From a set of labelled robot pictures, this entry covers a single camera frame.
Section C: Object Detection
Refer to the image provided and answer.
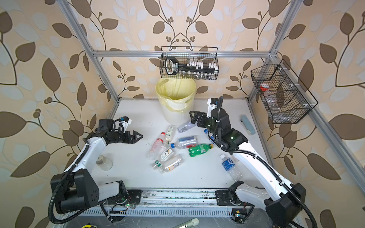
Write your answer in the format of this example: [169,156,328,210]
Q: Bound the clear bottle red cap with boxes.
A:
[147,132,165,160]

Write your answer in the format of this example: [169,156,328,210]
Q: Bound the green sprite bottle yellow cap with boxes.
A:
[189,144,214,157]

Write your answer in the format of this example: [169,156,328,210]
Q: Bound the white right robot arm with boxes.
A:
[190,108,318,228]

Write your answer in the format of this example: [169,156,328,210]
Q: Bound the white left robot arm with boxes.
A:
[48,127,143,224]

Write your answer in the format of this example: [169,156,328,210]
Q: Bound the white ribbed trash bin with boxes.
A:
[159,97,194,126]

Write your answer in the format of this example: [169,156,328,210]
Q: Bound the yellow bin liner bag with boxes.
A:
[156,78,196,113]

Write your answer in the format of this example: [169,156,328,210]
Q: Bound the clear bottle blue pink label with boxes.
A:
[170,136,198,149]

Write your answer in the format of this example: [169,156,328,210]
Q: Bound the small bottle green white label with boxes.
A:
[165,125,176,142]

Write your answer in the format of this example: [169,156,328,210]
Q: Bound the water bottle blue label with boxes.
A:
[220,154,242,181]

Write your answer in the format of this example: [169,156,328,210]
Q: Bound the clear bottle yellow label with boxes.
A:
[160,154,183,173]

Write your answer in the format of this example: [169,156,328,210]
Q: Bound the black tool in basket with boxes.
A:
[164,57,219,76]

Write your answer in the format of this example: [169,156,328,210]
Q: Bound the red capped jar in basket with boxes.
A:
[259,83,270,92]

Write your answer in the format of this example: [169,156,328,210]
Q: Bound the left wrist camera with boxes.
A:
[119,116,132,133]

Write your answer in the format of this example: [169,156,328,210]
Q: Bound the black wire basket back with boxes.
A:
[159,46,219,80]

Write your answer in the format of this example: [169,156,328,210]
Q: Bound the black wire basket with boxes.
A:
[159,46,219,80]
[251,60,318,124]

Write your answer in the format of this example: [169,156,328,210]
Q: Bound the metal base rail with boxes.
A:
[125,188,291,207]

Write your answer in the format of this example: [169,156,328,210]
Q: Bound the black wire basket right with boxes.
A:
[251,60,318,124]

